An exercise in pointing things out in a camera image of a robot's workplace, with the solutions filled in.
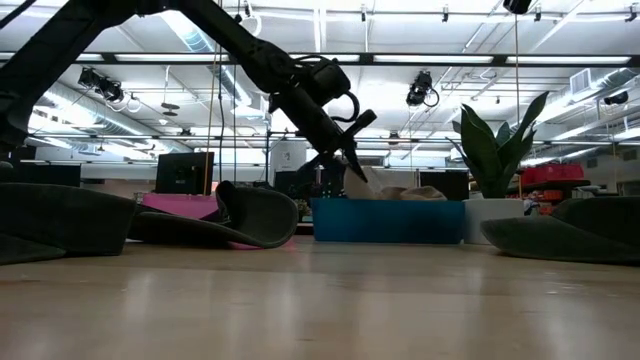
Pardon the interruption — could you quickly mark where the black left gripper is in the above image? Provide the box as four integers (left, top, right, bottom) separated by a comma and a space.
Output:
268, 84, 380, 183

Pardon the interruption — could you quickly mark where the beige cap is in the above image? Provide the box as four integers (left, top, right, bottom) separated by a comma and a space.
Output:
379, 185, 448, 202
342, 166, 383, 201

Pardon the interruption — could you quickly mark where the dark green cap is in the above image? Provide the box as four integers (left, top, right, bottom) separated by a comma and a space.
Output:
0, 182, 137, 266
127, 179, 300, 250
479, 195, 640, 266

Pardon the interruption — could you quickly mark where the blue plastic bin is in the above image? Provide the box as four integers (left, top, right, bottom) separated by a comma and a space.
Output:
310, 197, 466, 245

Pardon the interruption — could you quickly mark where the white pillar with sign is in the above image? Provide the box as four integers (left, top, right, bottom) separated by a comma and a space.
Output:
269, 141, 307, 172

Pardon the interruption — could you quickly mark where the black office partition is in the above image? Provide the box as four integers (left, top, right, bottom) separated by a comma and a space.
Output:
0, 162, 82, 187
273, 169, 346, 200
419, 170, 470, 201

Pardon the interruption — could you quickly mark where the green snake plant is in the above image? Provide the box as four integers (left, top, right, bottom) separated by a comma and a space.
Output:
446, 90, 550, 200

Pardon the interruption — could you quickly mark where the overhead light bar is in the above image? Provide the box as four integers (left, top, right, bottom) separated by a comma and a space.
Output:
0, 51, 640, 69

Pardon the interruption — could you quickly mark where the white plant pot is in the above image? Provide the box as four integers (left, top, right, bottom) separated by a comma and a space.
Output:
462, 198, 526, 246

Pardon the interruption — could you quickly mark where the black computer monitor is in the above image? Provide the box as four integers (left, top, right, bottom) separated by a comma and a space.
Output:
154, 151, 216, 196

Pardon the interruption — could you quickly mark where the pink plastic bin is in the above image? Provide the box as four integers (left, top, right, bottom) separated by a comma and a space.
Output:
141, 193, 297, 251

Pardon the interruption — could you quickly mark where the shelf with red bins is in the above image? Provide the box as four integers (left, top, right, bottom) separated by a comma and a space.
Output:
507, 162, 592, 216

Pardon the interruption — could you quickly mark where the black ceiling projector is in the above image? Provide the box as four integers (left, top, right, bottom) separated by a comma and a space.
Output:
602, 89, 630, 106

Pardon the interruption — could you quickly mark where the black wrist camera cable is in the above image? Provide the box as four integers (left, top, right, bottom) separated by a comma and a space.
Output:
327, 88, 362, 124

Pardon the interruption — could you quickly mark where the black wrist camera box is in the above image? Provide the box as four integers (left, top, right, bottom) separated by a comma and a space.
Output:
297, 56, 353, 104

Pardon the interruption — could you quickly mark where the black hanging ceiling camera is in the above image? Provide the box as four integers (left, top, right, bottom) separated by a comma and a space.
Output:
405, 69, 441, 109

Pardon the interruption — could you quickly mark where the white coiled cable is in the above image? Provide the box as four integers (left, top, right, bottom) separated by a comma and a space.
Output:
237, 12, 263, 39

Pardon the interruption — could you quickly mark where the black overhead camera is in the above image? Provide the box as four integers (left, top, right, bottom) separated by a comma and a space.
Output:
502, 0, 534, 15

